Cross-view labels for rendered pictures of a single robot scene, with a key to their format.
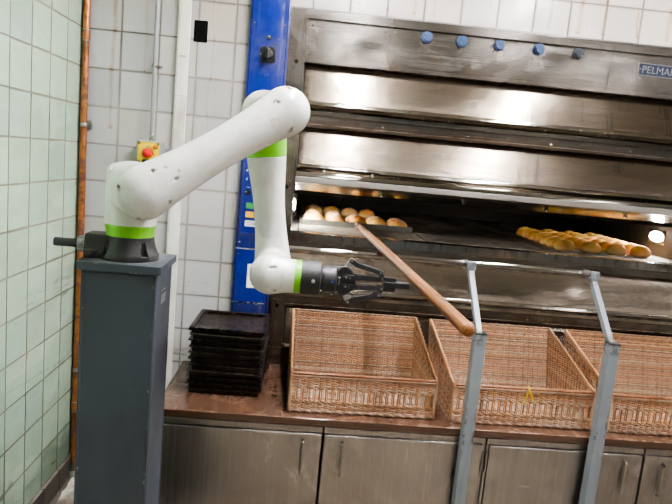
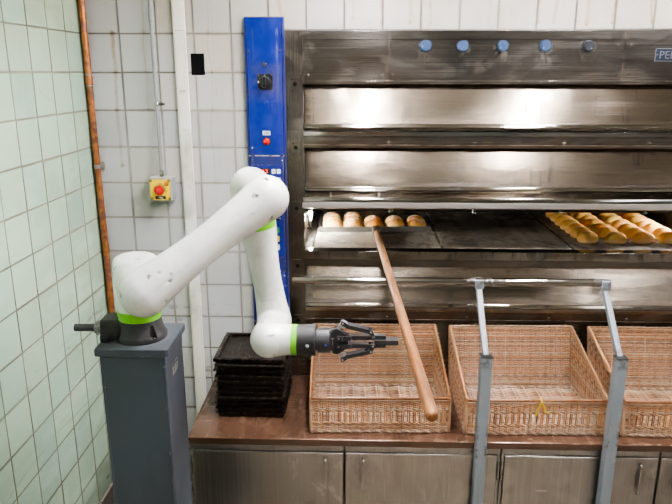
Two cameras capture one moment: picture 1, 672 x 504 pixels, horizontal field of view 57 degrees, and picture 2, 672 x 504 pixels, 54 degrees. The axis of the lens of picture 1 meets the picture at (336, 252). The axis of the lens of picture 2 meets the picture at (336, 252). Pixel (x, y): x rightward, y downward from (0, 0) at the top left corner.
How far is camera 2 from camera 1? 50 cm
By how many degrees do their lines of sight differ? 9
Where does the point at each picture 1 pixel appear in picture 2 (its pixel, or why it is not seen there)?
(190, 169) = (181, 270)
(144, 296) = (156, 374)
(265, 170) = (256, 243)
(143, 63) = (146, 101)
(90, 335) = (114, 409)
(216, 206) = not seen: hidden behind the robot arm
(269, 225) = (266, 291)
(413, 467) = (432, 478)
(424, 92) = (427, 102)
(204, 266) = (225, 289)
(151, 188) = (148, 294)
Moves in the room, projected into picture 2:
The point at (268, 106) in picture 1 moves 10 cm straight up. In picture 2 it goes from (247, 201) to (246, 163)
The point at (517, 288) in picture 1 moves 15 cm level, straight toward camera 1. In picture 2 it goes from (536, 289) to (533, 299)
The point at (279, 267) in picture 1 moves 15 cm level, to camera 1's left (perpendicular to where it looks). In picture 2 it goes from (275, 335) to (224, 333)
